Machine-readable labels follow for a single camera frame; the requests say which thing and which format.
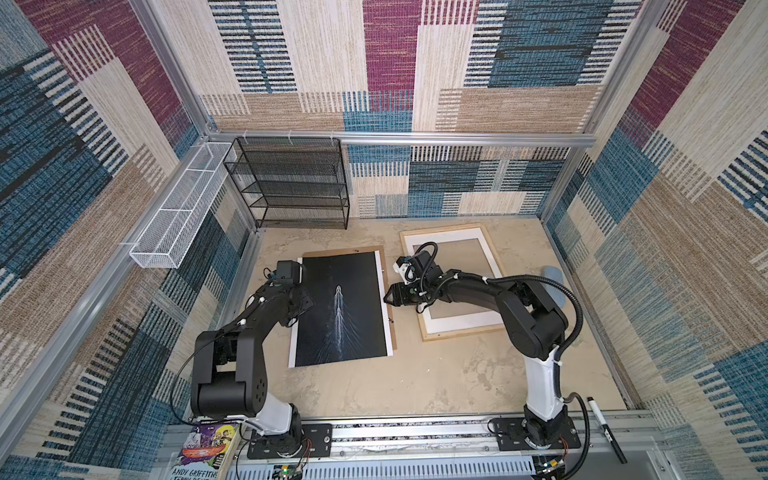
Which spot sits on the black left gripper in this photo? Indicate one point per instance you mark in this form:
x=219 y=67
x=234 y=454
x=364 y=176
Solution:
x=305 y=299

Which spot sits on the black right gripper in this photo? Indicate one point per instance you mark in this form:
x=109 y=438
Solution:
x=399 y=295

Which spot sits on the white photo mat board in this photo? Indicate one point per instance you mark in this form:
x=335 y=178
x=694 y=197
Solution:
x=462 y=324

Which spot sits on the dark photo print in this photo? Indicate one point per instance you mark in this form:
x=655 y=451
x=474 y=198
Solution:
x=348 y=320

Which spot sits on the light wooden picture frame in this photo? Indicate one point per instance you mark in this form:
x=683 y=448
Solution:
x=414 y=231

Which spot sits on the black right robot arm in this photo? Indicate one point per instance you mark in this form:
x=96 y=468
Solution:
x=541 y=316

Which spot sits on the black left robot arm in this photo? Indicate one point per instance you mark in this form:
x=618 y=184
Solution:
x=229 y=380

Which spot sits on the colourful treehouse book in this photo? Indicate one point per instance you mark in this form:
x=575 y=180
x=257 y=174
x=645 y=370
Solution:
x=207 y=452

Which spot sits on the black marker pen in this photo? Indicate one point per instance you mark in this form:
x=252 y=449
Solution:
x=606 y=430

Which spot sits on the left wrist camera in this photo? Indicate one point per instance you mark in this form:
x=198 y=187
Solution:
x=288 y=273

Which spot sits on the brown frame backing board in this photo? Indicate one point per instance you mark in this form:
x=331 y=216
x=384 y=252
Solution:
x=383 y=271

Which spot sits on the black wire shelf rack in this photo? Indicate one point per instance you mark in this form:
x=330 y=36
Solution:
x=291 y=182

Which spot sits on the white wire mesh basket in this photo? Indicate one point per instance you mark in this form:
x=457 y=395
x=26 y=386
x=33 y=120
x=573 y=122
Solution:
x=167 y=238

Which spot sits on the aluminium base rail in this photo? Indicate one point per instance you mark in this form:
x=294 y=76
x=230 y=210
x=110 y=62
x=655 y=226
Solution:
x=464 y=447

